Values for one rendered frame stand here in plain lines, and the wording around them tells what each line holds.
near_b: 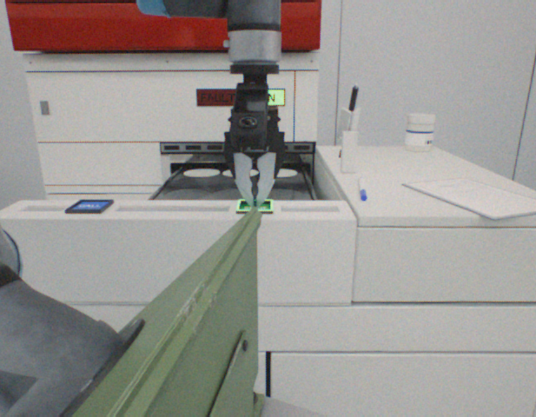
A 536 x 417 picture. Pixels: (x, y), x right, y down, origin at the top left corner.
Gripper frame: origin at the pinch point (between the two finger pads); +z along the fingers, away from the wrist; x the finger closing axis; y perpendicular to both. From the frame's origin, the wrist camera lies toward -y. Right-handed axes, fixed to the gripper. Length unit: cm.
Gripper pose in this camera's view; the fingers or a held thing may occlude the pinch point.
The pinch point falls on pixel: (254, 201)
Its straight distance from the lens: 63.5
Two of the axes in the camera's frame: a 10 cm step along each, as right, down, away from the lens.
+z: 0.0, 9.5, 3.1
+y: 0.1, -3.1, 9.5
